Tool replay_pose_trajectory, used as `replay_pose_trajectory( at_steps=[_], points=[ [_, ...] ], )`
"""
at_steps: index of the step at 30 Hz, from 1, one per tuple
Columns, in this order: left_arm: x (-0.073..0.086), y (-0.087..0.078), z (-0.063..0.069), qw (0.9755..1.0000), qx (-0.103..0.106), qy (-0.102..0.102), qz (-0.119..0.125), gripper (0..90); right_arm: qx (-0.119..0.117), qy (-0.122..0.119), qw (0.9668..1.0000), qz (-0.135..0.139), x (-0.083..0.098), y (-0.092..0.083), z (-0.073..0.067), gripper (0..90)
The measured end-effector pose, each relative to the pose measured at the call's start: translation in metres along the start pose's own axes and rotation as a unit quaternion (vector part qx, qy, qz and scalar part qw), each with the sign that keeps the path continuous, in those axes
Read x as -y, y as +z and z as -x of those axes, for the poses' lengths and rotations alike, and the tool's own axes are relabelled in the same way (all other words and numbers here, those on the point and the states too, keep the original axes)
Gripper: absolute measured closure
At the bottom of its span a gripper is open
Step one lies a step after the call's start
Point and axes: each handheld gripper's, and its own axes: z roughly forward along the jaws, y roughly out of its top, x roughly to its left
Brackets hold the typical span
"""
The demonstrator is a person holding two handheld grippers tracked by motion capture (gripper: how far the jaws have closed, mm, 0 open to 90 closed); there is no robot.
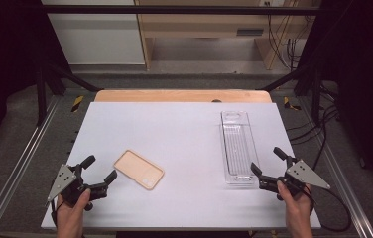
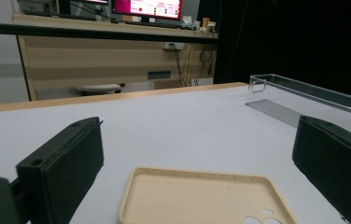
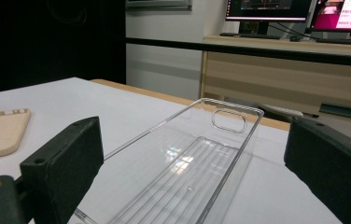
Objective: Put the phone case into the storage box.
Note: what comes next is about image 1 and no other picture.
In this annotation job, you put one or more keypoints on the clear plastic box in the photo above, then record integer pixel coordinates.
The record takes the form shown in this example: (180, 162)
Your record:
(239, 148)

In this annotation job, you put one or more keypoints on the wooden table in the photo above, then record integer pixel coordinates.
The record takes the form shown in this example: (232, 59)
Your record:
(174, 95)

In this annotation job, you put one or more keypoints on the black horizontal frame bar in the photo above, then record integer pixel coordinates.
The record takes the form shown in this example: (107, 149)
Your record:
(174, 9)

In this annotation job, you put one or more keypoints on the grey label plate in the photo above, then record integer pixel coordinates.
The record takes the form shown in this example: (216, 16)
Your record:
(249, 32)

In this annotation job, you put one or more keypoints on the black frame strut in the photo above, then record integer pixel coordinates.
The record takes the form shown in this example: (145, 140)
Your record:
(315, 95)
(41, 99)

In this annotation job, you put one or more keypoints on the beige phone case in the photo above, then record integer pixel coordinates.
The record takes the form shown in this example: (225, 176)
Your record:
(139, 169)

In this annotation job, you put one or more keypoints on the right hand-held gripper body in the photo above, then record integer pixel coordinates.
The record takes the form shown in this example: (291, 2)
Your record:
(303, 172)

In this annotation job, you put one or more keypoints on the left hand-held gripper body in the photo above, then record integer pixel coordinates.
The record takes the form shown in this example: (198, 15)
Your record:
(62, 180)

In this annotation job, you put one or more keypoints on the white cabinet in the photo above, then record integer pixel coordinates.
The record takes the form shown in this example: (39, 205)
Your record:
(98, 43)

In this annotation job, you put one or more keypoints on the aluminium rail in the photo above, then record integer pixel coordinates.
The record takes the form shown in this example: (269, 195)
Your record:
(16, 168)
(343, 185)

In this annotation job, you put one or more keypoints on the person's right hand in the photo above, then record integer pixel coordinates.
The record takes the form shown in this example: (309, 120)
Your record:
(297, 206)

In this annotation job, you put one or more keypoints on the light wooden desk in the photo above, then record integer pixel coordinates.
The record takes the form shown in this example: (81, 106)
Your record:
(204, 23)

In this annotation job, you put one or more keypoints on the black curtain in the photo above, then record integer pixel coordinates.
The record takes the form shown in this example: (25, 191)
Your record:
(366, 82)
(6, 66)

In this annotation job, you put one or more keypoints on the person's left hand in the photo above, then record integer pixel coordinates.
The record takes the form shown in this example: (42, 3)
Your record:
(72, 213)

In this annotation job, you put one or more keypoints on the white table mat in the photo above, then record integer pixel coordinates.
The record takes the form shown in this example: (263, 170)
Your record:
(174, 139)

